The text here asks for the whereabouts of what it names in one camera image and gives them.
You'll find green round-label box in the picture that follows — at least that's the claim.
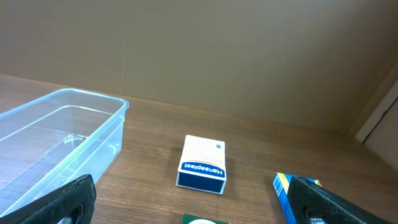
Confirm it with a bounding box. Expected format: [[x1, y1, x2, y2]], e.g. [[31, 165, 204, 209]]
[[181, 213, 230, 224]]

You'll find white blue Hansaplast box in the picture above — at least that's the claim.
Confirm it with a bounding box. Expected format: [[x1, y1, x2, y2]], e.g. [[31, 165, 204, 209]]
[[175, 135, 227, 195]]

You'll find blue yellow VapoDrops box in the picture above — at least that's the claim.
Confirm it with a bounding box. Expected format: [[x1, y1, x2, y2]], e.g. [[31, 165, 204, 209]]
[[272, 172, 323, 224]]

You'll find clear plastic container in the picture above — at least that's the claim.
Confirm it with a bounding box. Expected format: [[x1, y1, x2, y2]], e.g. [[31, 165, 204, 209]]
[[1, 88, 129, 216]]

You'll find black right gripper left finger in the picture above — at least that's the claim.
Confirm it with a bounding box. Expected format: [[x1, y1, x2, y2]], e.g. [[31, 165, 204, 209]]
[[1, 174, 96, 224]]

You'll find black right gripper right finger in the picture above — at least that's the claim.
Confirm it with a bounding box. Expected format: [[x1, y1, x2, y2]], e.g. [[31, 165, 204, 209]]
[[287, 176, 389, 224]]

